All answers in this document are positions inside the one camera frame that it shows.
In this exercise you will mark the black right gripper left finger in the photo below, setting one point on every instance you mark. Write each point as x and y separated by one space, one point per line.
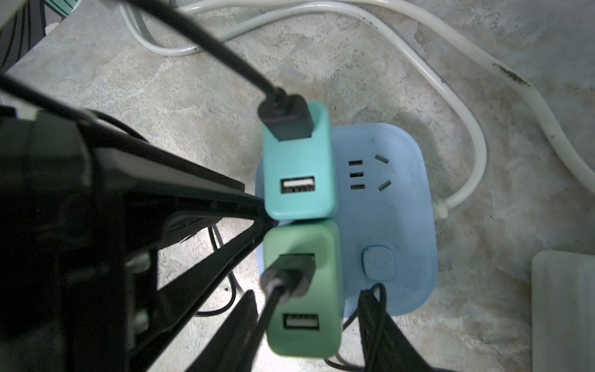
224 351

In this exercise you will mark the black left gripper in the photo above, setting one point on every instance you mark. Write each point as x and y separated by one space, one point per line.
109 245

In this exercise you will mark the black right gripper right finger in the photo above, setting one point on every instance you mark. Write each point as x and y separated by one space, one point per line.
385 347

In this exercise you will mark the green charger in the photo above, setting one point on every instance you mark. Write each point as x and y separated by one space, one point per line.
308 325

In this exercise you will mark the teal charger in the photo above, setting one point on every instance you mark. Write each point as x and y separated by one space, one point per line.
299 176

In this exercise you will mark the blue round power socket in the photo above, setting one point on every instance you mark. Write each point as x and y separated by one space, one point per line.
385 218

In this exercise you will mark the white long power strip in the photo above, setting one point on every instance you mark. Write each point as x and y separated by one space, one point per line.
562 311

